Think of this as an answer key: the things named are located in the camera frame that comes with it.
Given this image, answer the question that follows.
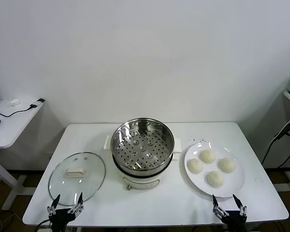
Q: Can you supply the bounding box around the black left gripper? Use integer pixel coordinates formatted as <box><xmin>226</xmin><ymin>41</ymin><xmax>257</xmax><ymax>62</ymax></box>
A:
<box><xmin>47</xmin><ymin>192</ymin><xmax>85</xmax><ymax>232</ymax></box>

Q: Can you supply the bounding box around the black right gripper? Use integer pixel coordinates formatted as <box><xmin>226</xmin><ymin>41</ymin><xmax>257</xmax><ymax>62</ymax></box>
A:
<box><xmin>212</xmin><ymin>194</ymin><xmax>248</xmax><ymax>232</ymax></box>

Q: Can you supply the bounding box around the glass lid with cream handle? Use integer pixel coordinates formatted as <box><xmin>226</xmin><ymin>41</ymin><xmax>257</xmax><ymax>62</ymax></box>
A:
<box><xmin>47</xmin><ymin>151</ymin><xmax>106</xmax><ymax>206</ymax></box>

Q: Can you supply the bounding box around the white steamed baozi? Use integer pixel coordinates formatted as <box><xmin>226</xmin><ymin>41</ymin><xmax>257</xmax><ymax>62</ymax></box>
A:
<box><xmin>188</xmin><ymin>159</ymin><xmax>204</xmax><ymax>174</ymax></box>
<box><xmin>200</xmin><ymin>149</ymin><xmax>217</xmax><ymax>164</ymax></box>
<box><xmin>218</xmin><ymin>158</ymin><xmax>237</xmax><ymax>174</ymax></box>
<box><xmin>205</xmin><ymin>171</ymin><xmax>225</xmax><ymax>188</ymax></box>

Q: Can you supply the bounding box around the perforated steel steamer basket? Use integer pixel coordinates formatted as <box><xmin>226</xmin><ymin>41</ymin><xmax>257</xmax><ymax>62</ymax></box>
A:
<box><xmin>110</xmin><ymin>117</ymin><xmax>175</xmax><ymax>171</ymax></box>

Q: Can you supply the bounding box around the white round plate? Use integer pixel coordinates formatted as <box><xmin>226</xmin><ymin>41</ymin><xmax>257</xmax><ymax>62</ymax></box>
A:
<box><xmin>184</xmin><ymin>142</ymin><xmax>246</xmax><ymax>198</ymax></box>

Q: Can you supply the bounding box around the white side desk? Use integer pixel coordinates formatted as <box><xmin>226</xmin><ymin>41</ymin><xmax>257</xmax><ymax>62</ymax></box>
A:
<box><xmin>0</xmin><ymin>99</ymin><xmax>46</xmax><ymax>211</ymax></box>

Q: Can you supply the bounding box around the crumpled white tissue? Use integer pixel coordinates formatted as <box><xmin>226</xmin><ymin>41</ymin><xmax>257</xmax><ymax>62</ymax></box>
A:
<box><xmin>9</xmin><ymin>98</ymin><xmax>24</xmax><ymax>107</ymax></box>

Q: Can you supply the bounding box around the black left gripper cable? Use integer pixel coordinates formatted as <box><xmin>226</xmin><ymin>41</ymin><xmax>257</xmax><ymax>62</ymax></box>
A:
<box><xmin>37</xmin><ymin>219</ymin><xmax>52</xmax><ymax>232</ymax></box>

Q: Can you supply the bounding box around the black power cable with brick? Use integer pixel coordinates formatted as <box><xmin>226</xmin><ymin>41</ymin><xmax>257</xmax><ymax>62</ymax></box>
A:
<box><xmin>260</xmin><ymin>111</ymin><xmax>290</xmax><ymax>168</ymax></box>

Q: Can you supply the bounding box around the black cable with adapter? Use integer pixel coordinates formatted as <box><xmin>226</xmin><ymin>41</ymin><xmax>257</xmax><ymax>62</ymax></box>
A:
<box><xmin>0</xmin><ymin>98</ymin><xmax>45</xmax><ymax>118</ymax></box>

